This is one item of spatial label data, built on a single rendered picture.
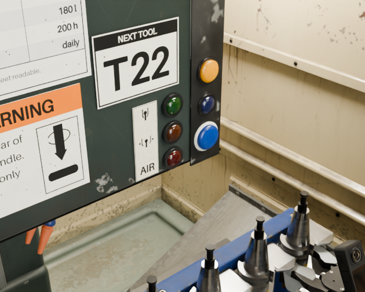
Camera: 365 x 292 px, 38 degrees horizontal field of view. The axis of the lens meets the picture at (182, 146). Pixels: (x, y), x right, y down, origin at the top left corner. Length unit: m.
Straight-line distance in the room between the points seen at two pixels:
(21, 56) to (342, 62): 1.00
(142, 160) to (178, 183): 1.49
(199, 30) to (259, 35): 0.96
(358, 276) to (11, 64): 0.68
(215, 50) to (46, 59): 0.20
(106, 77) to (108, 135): 0.06
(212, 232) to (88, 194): 1.20
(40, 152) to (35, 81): 0.07
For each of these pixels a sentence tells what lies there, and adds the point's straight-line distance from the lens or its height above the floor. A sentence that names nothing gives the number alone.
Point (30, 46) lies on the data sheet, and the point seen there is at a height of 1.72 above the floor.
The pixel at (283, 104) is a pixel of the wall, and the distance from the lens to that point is 1.51.
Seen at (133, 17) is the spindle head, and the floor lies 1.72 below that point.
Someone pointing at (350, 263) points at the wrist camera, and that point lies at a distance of 0.94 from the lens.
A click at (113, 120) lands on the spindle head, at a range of 0.52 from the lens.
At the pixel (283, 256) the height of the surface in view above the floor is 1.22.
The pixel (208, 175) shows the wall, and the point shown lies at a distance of 1.88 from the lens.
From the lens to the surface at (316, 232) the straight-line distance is 1.06.
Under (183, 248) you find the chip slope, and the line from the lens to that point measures 1.72.
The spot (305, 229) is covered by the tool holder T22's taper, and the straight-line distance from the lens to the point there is 0.99.
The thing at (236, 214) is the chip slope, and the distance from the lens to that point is 1.73.
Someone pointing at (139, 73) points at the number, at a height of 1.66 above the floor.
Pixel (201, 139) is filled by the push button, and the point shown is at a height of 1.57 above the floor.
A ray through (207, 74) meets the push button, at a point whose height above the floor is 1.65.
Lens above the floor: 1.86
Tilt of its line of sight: 29 degrees down
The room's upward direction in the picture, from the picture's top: straight up
